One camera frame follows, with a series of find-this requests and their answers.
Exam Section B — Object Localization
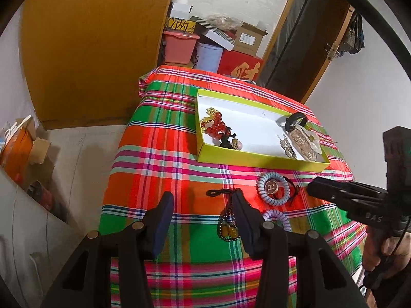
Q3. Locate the bear charm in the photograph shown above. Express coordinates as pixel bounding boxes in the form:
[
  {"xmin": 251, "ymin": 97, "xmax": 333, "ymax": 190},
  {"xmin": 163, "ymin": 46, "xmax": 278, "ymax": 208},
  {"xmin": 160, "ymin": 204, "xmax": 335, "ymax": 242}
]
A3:
[{"xmin": 220, "ymin": 128, "xmax": 243, "ymax": 151}]

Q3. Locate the person's right hand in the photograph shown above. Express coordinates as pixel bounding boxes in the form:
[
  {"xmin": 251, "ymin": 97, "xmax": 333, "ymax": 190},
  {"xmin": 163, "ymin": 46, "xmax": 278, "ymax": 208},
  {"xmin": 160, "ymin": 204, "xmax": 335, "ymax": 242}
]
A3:
[{"xmin": 363, "ymin": 228, "xmax": 411, "ymax": 280}]

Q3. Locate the wooden wardrobe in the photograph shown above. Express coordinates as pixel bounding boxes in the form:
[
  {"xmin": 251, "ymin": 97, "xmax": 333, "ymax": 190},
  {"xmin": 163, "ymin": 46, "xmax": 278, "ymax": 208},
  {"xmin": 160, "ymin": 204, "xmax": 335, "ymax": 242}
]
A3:
[{"xmin": 19, "ymin": 0, "xmax": 179, "ymax": 130}]

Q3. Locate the striped white box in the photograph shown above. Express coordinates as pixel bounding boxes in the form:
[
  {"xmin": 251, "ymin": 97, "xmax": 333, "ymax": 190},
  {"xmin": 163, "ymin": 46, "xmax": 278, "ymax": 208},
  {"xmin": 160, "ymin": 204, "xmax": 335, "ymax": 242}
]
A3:
[{"xmin": 189, "ymin": 16, "xmax": 236, "ymax": 51}]

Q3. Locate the black hair band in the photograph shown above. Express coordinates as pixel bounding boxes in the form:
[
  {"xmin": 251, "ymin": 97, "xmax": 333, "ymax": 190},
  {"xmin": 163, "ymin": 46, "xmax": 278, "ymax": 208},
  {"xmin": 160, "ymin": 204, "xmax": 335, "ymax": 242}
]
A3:
[{"xmin": 285, "ymin": 113, "xmax": 308, "ymax": 133}]

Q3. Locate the red cardboard box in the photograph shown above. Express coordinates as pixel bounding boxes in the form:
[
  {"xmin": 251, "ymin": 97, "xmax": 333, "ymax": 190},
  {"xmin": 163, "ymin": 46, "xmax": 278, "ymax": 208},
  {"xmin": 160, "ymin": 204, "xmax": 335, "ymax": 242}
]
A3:
[{"xmin": 218, "ymin": 50, "xmax": 264, "ymax": 81}]

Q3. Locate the clear plastic bag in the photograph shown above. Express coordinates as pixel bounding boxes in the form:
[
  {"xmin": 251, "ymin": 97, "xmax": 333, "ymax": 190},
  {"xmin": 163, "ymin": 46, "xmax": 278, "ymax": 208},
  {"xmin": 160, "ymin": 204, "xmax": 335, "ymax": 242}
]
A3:
[{"xmin": 205, "ymin": 14, "xmax": 243, "ymax": 31}]

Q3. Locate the plain lilac spiral hair tie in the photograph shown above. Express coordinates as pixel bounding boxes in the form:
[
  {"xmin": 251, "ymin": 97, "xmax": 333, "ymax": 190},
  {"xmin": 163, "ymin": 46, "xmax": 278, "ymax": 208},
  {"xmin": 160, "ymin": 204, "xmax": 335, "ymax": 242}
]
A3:
[{"xmin": 261, "ymin": 209, "xmax": 291, "ymax": 232}]

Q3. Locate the yellow-green cardboard box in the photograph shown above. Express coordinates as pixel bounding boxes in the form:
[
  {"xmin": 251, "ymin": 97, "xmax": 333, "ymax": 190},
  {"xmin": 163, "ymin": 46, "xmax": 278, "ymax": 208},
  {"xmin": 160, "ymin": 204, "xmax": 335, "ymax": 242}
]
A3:
[{"xmin": 195, "ymin": 89, "xmax": 331, "ymax": 172}]

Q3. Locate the clear amber hair claw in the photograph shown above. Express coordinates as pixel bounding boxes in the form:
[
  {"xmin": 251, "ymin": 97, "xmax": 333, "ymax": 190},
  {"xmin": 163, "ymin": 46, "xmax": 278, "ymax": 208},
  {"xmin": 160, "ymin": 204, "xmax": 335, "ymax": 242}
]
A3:
[{"xmin": 297, "ymin": 141, "xmax": 322, "ymax": 162}]

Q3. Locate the dark beaded pendant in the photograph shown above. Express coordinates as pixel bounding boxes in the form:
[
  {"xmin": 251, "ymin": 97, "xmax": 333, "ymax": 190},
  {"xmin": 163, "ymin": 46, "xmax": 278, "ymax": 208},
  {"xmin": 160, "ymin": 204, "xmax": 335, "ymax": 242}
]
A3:
[{"xmin": 206, "ymin": 189, "xmax": 241, "ymax": 241}]

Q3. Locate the wooden door frame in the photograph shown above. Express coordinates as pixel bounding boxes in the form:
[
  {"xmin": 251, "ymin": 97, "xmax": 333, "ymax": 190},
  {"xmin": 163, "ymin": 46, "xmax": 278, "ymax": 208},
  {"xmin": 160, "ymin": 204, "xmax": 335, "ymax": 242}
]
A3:
[{"xmin": 257, "ymin": 0, "xmax": 355, "ymax": 103}]

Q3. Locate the lilac spiral hair tie with button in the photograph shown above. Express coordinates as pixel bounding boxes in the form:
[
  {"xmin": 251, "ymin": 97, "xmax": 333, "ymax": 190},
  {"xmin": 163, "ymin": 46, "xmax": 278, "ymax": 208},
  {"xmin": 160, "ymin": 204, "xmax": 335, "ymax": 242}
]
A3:
[{"xmin": 256, "ymin": 171, "xmax": 301, "ymax": 206}]

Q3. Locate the yellow printed box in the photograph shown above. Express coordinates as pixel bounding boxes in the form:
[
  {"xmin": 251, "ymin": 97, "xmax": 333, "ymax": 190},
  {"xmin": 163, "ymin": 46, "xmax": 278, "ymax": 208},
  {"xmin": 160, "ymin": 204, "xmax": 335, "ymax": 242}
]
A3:
[{"xmin": 164, "ymin": 17, "xmax": 197, "ymax": 34}]

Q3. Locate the pink plastic bin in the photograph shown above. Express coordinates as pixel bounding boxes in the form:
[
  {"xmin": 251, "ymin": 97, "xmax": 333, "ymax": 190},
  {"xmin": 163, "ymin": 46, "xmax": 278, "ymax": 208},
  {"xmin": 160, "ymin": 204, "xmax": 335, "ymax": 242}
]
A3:
[{"xmin": 162, "ymin": 30, "xmax": 200, "ymax": 65}]

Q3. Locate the brown cardboard box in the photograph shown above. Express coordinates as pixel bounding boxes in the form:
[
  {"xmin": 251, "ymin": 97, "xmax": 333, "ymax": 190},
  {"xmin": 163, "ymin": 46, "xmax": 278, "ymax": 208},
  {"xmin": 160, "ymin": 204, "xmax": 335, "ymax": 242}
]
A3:
[{"xmin": 232, "ymin": 21, "xmax": 268, "ymax": 57}]

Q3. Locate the silver hair clip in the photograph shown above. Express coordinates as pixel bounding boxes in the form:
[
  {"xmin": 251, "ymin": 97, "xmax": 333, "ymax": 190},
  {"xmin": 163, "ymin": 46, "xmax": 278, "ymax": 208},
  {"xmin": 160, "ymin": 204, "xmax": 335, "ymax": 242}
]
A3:
[{"xmin": 277, "ymin": 134, "xmax": 297, "ymax": 159}]

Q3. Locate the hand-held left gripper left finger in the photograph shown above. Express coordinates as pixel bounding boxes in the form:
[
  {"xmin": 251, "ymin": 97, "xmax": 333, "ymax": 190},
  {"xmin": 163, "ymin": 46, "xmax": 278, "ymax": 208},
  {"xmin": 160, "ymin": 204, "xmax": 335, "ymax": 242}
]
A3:
[{"xmin": 40, "ymin": 191, "xmax": 175, "ymax": 308}]

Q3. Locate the red bead bracelet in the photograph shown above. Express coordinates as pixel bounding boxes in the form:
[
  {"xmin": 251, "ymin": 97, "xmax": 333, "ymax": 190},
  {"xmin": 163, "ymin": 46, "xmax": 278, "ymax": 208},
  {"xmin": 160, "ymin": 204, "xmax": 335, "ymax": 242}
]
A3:
[{"xmin": 200, "ymin": 107, "xmax": 232, "ymax": 139}]

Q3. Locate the black carrying strap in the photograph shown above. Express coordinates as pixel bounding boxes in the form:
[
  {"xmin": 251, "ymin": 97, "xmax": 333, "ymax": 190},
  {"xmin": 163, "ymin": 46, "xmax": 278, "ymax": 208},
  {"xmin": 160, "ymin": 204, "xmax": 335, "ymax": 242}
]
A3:
[{"xmin": 310, "ymin": 0, "xmax": 411, "ymax": 81}]

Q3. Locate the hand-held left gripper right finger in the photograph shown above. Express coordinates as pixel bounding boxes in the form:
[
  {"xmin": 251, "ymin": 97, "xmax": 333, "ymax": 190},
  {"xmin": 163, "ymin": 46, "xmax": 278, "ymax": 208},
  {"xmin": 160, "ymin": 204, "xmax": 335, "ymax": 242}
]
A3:
[{"xmin": 231, "ymin": 191, "xmax": 370, "ymax": 308}]

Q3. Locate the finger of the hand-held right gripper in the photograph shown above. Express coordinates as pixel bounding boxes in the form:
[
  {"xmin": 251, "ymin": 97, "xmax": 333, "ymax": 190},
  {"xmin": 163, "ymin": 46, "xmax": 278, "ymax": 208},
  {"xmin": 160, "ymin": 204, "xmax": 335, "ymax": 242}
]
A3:
[
  {"xmin": 306, "ymin": 184, "xmax": 370, "ymax": 213},
  {"xmin": 312, "ymin": 177, "xmax": 389, "ymax": 197}
]

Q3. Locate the small white box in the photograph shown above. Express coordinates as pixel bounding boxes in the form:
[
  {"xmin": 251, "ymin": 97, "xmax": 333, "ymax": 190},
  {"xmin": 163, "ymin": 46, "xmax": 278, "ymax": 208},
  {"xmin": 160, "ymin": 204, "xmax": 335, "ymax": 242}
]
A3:
[{"xmin": 170, "ymin": 0, "xmax": 195, "ymax": 20}]

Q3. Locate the dark hanging bag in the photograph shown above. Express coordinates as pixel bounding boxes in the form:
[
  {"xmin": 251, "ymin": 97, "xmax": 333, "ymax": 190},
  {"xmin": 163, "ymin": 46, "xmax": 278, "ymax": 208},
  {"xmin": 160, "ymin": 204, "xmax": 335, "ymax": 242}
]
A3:
[{"xmin": 340, "ymin": 13, "xmax": 367, "ymax": 55}]

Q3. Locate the clear bagged accessory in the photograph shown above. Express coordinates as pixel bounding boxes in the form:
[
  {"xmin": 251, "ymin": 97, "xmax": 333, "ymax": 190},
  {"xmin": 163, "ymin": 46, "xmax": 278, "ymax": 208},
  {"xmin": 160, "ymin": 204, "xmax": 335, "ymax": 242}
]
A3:
[{"xmin": 289, "ymin": 125, "xmax": 317, "ymax": 146}]

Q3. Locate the lavender bucket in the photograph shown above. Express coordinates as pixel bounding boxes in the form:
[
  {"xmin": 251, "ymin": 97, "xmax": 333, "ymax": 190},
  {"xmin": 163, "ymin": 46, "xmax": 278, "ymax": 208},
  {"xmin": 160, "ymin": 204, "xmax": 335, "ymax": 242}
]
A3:
[{"xmin": 195, "ymin": 42, "xmax": 223, "ymax": 73}]

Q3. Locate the plaid tablecloth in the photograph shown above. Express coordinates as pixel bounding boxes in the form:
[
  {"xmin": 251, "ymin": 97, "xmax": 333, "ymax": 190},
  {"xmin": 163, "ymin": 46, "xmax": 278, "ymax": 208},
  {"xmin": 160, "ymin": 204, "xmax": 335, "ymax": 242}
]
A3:
[{"xmin": 98, "ymin": 65, "xmax": 368, "ymax": 308}]

